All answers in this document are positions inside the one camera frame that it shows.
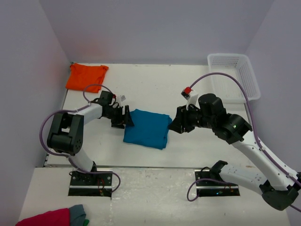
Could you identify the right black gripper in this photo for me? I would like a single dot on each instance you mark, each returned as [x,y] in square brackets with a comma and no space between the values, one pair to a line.
[181,121]

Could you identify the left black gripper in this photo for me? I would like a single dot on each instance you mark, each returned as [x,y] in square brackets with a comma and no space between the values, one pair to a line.
[122,119]

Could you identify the blue t shirt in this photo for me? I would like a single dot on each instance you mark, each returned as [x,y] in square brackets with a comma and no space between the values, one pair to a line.
[149,130]

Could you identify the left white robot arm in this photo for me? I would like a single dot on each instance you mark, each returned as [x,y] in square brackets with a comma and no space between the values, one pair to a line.
[66,133]

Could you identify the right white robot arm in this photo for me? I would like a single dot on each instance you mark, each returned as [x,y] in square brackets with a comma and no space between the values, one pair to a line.
[276,183]

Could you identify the white plastic basket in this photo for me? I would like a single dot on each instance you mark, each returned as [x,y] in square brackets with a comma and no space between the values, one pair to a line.
[239,67]

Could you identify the orange folded t shirt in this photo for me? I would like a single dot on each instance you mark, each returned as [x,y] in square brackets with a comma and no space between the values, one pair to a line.
[82,75]

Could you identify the grey t shirt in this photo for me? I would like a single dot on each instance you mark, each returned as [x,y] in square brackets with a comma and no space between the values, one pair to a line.
[77,215]

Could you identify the green t shirt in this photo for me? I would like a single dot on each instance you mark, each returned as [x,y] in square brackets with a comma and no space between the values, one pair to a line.
[86,222]

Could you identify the red t shirt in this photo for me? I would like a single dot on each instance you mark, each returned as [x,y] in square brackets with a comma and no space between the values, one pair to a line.
[59,217]

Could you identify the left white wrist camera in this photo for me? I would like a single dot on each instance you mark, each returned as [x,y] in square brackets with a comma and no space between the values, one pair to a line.
[121,98]

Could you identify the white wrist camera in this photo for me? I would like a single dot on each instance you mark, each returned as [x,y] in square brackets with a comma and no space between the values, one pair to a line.
[121,98]
[190,95]

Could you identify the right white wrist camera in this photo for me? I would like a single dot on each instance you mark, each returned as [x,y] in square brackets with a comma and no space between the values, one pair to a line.
[190,95]

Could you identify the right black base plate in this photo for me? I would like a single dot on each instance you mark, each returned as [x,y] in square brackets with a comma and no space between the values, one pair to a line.
[211,188]

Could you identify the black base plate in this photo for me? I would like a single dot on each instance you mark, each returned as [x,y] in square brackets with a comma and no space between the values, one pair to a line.
[90,185]
[211,188]

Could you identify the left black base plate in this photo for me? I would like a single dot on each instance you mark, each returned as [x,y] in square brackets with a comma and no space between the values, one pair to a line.
[90,185]

